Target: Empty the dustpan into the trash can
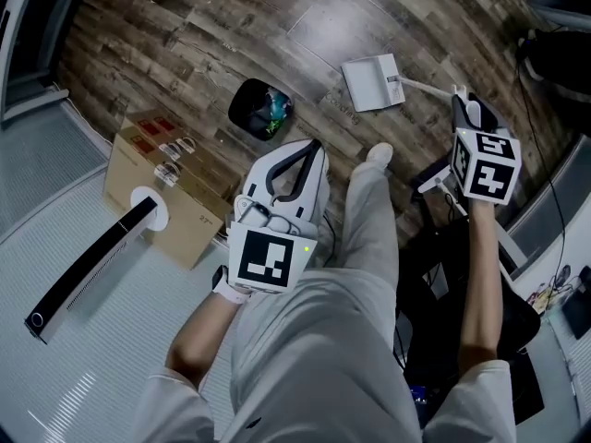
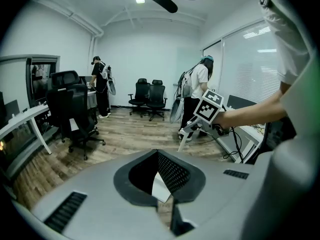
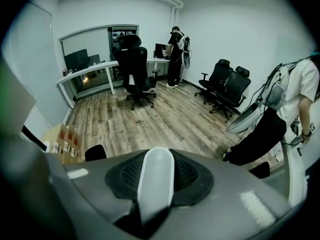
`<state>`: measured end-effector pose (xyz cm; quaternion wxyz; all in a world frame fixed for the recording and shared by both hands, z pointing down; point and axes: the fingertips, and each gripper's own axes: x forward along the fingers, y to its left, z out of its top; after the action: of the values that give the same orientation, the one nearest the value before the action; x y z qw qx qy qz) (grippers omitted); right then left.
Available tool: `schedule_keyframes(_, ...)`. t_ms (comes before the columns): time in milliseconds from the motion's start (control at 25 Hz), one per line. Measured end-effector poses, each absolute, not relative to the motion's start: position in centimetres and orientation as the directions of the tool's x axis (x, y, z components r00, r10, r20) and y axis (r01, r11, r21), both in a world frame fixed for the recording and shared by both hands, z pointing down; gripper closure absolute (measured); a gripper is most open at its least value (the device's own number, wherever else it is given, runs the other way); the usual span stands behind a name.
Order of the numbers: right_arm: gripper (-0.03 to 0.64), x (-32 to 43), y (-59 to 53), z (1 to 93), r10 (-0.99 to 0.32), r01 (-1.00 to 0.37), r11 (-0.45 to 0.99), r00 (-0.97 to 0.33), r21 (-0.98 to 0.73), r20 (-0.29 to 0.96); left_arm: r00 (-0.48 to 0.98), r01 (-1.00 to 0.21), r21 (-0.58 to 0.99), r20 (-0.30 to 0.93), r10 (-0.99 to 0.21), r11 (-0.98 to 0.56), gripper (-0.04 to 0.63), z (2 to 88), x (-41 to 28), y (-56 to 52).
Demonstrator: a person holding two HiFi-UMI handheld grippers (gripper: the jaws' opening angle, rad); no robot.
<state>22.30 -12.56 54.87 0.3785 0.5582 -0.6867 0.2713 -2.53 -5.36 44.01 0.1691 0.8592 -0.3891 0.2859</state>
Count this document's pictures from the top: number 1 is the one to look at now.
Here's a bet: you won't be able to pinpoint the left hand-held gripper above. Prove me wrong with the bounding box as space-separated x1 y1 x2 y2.
224 138 332 294

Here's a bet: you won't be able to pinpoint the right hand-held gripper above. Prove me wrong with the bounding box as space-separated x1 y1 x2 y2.
449 91 524 208

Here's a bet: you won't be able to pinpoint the black trash can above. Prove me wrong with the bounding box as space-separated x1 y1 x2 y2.
227 78 295 143

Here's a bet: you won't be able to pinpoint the white dustpan with long handle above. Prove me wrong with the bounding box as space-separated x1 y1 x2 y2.
341 53 468 114

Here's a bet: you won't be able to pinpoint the person's right forearm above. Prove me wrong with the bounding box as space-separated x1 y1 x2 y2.
458 199 505 371

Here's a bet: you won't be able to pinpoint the person's left forearm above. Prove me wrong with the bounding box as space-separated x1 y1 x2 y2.
164 287 253 389

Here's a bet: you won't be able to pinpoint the crumpled colourful rubbish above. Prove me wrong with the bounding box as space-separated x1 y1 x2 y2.
261 87 293 137

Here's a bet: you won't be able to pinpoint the white broom head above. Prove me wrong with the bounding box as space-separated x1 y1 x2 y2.
416 162 468 219

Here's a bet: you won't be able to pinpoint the person's white shoe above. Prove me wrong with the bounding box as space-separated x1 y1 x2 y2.
366 141 395 169

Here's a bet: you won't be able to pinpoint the black chair with grey backrest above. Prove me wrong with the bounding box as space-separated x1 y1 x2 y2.
514 0 591 108

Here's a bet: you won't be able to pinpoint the brown cardboard box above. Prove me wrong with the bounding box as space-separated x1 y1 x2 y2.
102 108 242 271

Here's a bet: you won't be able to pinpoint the white round monitor base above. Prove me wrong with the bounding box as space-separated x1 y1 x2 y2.
129 185 172 233

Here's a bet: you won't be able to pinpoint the person's light grey trousers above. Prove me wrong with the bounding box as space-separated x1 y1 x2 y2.
220 158 424 443

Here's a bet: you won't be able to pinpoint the black office chair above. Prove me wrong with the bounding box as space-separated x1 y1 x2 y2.
394 219 546 428

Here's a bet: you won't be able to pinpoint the black flat device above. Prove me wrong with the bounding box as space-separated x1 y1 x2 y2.
561 288 591 341

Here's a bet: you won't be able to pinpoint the person's white shirt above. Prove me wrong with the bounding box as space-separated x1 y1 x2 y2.
131 359 518 443

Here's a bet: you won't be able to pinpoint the black cable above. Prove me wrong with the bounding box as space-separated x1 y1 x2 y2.
515 57 573 294

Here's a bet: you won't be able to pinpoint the white strap wristwatch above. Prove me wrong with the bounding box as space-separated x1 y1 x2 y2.
211 264 253 305

